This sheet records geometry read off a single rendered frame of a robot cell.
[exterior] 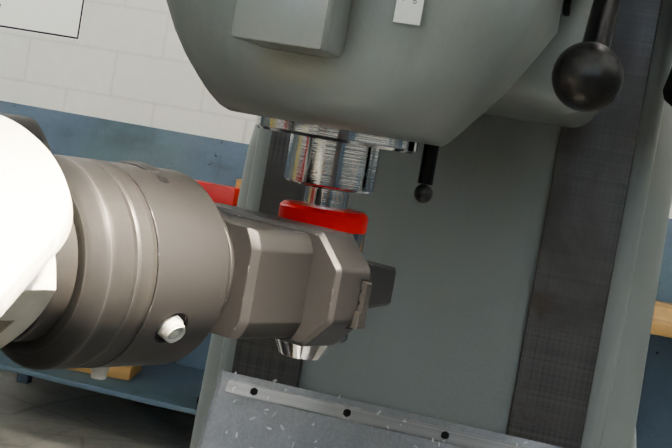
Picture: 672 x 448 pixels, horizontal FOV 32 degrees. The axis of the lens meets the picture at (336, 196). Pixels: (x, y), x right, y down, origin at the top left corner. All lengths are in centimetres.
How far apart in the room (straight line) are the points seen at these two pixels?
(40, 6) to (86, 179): 502
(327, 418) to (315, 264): 47
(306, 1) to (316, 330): 15
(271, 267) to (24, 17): 502
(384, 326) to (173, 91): 423
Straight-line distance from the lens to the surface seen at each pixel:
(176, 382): 475
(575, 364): 97
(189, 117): 515
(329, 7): 49
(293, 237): 54
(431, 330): 99
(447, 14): 52
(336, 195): 60
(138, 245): 47
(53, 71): 543
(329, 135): 57
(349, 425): 100
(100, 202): 47
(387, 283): 61
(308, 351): 61
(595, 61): 50
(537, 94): 70
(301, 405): 101
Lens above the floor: 131
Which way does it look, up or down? 3 degrees down
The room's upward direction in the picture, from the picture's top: 10 degrees clockwise
